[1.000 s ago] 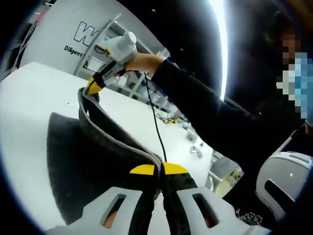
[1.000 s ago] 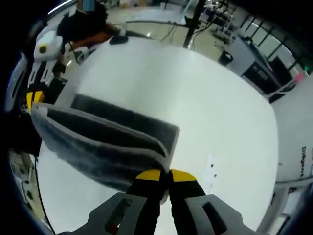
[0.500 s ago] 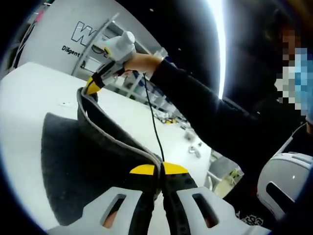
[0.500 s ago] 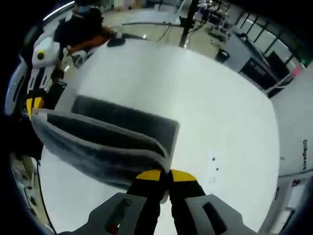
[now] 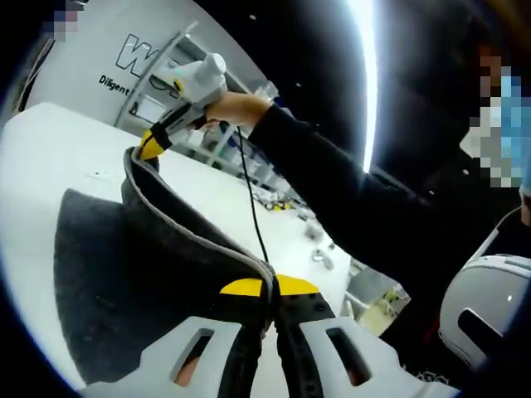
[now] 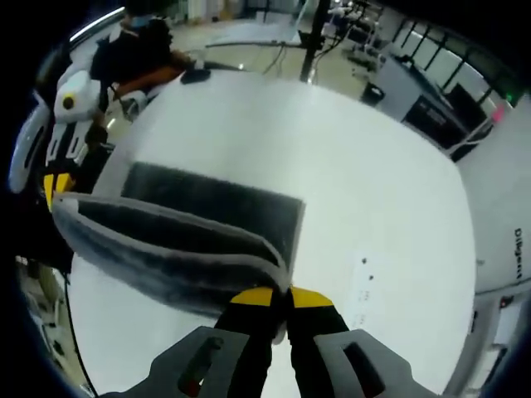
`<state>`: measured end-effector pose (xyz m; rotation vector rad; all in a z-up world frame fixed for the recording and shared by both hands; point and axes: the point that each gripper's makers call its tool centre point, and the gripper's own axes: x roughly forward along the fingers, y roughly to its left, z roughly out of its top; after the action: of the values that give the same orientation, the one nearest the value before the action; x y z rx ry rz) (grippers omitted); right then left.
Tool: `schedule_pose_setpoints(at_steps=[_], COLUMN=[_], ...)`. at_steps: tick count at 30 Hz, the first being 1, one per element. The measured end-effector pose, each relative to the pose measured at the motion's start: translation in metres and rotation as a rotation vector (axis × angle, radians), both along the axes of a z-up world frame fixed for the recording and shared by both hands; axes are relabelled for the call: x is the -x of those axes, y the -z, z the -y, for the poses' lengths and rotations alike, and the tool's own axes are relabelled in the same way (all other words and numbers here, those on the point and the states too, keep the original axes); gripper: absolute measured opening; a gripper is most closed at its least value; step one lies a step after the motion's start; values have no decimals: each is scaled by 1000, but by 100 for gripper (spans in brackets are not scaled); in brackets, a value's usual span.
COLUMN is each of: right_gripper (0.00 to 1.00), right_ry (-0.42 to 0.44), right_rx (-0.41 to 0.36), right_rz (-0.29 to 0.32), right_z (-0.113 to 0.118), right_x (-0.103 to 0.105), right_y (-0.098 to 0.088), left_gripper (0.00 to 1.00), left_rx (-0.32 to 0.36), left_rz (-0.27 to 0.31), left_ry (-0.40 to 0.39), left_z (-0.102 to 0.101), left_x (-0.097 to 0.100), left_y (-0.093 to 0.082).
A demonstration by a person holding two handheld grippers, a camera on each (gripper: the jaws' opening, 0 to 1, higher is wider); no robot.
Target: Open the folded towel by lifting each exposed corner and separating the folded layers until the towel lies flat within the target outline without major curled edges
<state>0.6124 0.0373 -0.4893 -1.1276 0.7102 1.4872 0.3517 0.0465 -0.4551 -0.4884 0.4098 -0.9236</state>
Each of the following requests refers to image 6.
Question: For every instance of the grey towel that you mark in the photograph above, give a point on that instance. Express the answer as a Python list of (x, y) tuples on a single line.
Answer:
[(186, 248)]

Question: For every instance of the black flat object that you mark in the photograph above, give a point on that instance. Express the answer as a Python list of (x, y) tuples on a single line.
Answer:
[(195, 76)]

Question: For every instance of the orange chair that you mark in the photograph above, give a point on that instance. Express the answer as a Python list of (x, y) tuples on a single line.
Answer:
[(157, 76)]

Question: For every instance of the grey metal shelving unit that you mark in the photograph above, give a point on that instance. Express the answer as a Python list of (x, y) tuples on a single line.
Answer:
[(504, 327)]

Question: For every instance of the white background desk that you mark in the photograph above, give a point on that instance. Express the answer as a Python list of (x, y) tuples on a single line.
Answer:
[(249, 42)]

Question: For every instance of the black pole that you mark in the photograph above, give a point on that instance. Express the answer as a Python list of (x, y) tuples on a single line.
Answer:
[(313, 37)]

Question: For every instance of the grey and black cabinet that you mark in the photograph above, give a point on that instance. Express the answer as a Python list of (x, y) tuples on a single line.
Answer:
[(431, 116)]

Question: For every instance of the black box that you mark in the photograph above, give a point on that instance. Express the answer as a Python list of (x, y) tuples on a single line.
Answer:
[(372, 93)]

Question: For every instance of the pink flag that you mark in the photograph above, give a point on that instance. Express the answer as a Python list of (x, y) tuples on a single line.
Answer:
[(498, 115)]

